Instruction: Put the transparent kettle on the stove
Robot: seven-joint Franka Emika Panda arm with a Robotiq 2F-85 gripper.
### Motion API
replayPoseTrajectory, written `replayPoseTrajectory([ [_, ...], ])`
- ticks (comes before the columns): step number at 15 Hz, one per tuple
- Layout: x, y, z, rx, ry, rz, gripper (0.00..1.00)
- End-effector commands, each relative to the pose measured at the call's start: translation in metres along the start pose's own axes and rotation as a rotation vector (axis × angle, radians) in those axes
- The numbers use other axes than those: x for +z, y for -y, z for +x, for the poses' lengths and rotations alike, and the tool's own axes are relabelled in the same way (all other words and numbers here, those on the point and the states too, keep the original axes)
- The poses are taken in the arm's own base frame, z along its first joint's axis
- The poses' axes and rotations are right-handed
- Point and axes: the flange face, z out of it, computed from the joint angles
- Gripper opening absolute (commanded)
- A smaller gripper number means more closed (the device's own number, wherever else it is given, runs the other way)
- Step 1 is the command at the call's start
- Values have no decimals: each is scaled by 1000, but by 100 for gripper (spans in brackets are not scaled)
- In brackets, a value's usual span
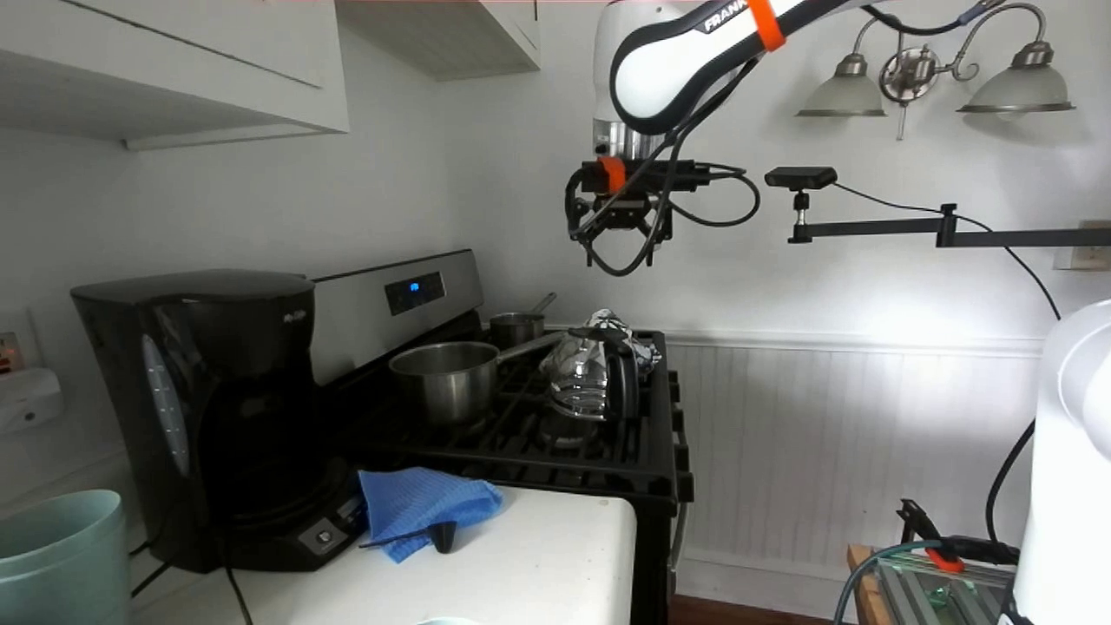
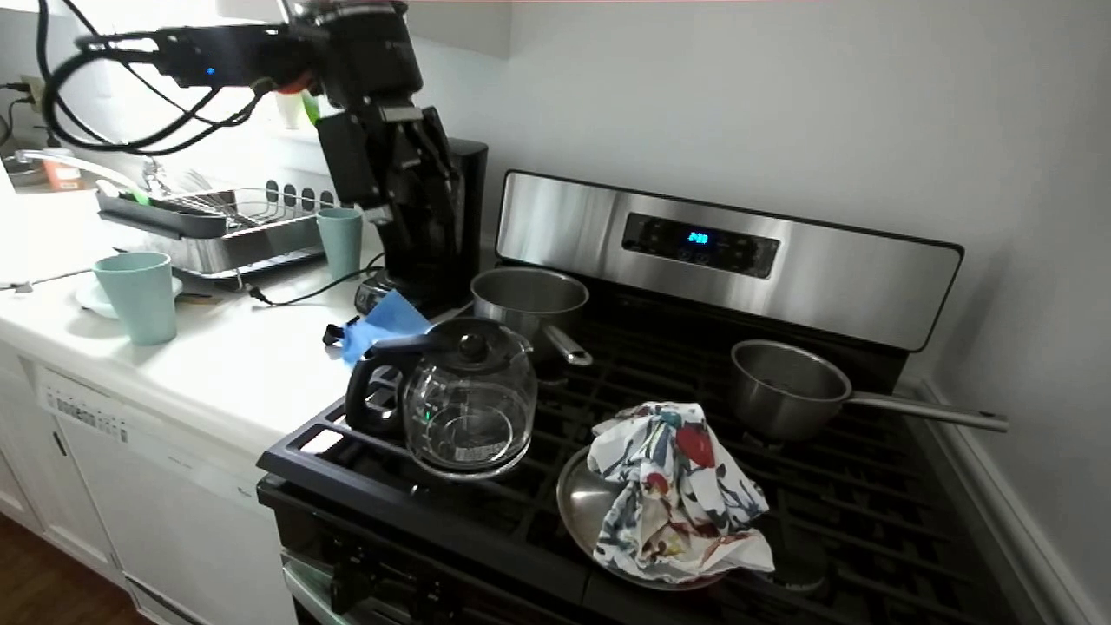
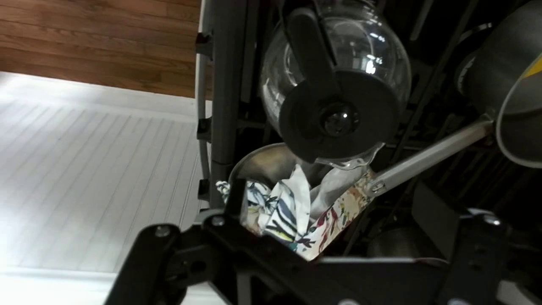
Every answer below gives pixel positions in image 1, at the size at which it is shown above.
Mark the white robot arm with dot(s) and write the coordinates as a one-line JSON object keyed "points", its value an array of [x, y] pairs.
{"points": [[682, 72]]}

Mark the black gas stove steel panel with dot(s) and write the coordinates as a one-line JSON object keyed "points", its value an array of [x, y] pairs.
{"points": [[577, 453]]}

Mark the two-shade wall lamp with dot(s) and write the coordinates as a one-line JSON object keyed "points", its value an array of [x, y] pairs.
{"points": [[1017, 91]]}

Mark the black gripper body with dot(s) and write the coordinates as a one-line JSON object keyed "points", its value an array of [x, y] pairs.
{"points": [[625, 209]]}

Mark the slim teal cup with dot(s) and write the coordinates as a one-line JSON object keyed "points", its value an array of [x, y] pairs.
{"points": [[58, 562]]}

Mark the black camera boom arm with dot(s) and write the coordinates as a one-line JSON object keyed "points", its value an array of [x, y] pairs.
{"points": [[879, 227]]}

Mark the small black knob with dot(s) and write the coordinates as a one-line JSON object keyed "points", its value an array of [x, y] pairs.
{"points": [[442, 539]]}

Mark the black external camera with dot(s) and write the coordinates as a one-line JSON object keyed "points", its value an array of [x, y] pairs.
{"points": [[798, 175]]}

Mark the black coffee maker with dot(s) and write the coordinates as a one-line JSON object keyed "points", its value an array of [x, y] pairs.
{"points": [[230, 404]]}

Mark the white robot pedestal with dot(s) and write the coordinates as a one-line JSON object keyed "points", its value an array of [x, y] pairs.
{"points": [[1072, 488]]}

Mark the black red clamp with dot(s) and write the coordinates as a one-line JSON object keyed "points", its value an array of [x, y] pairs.
{"points": [[940, 542]]}

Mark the white cabinet over stove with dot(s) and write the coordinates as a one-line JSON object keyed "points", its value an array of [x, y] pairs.
{"points": [[452, 29]]}

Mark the white upper cabinet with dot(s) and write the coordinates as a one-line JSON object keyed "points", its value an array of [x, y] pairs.
{"points": [[175, 57]]}

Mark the wooden cart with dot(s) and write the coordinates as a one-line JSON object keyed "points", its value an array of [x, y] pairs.
{"points": [[868, 584]]}

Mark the blue cloth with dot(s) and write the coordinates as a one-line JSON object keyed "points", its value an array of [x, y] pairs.
{"points": [[419, 498]]}

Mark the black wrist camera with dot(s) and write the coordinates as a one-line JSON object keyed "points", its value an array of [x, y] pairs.
{"points": [[678, 175]]}

